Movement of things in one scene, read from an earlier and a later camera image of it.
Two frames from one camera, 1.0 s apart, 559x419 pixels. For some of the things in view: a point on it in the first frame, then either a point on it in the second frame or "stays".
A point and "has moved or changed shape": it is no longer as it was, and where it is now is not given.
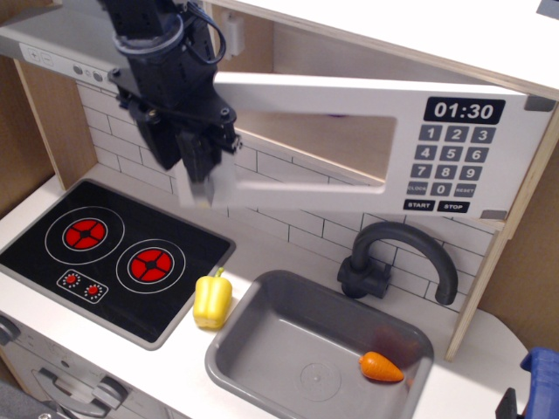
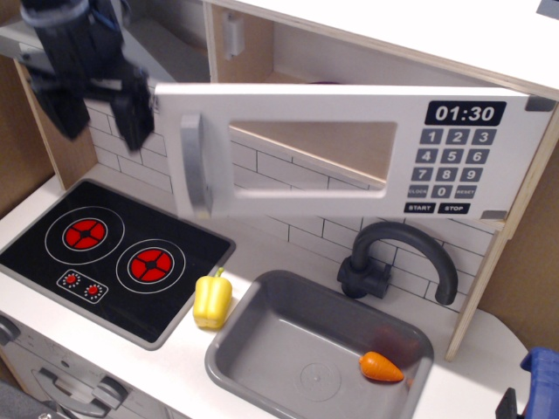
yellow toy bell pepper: (211, 300) stays
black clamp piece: (507, 406) stays
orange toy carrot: (375, 365) stays
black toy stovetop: (124, 264) stays
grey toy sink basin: (295, 346) stays
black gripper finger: (160, 133) → (67, 106)
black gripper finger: (201, 152) → (134, 110)
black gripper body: (170, 86) → (89, 51)
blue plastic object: (543, 365) stays
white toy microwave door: (464, 150) has moved or changed shape
